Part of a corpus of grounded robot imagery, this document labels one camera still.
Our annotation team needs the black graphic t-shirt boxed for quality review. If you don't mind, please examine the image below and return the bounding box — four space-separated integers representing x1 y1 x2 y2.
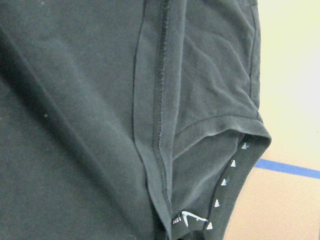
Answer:
0 0 271 240

